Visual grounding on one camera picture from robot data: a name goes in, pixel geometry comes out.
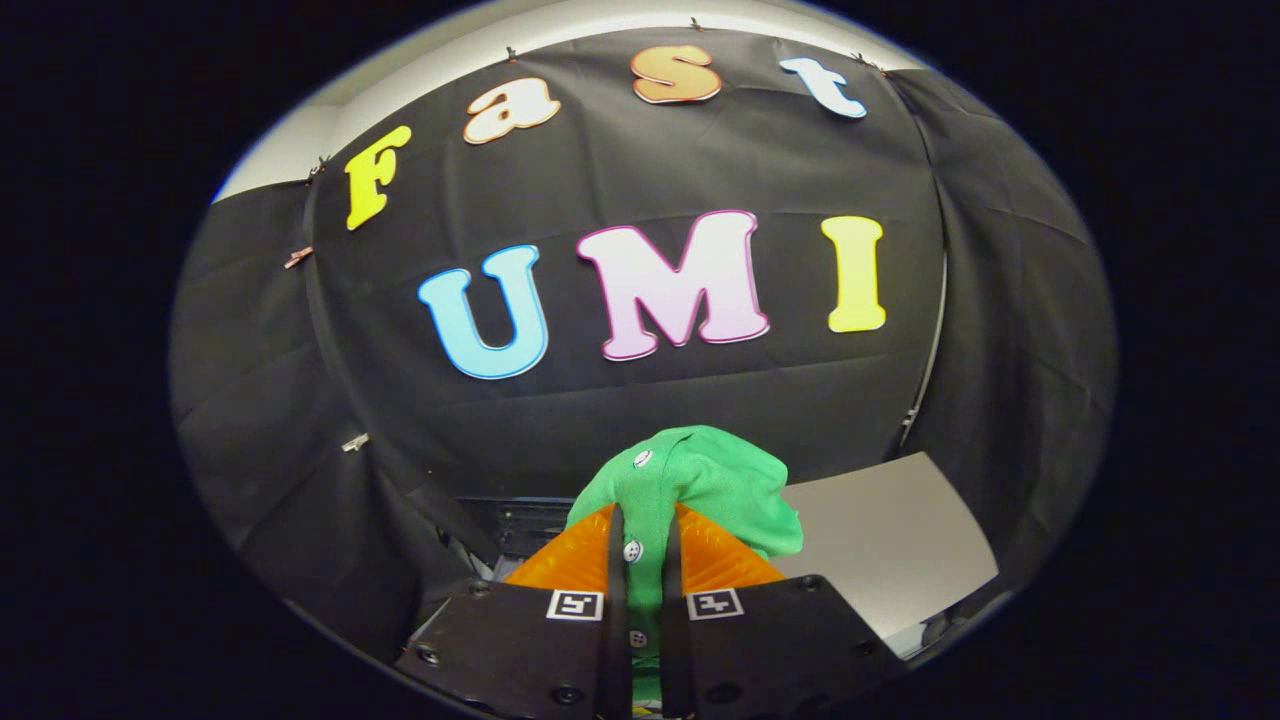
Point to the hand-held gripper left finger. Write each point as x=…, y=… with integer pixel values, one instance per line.
x=500, y=640

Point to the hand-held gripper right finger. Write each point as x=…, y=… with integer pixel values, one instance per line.
x=790, y=640

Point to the dark grey washing machine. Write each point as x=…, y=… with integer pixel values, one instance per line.
x=520, y=520

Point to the green polo shirt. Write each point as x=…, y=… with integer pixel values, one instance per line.
x=720, y=470

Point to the grey cabinet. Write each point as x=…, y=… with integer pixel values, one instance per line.
x=890, y=540

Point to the white clip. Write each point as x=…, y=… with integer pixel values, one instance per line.
x=354, y=441

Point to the black backdrop cloth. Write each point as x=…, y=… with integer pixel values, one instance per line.
x=700, y=400

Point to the copper clip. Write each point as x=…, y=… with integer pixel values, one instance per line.
x=297, y=257

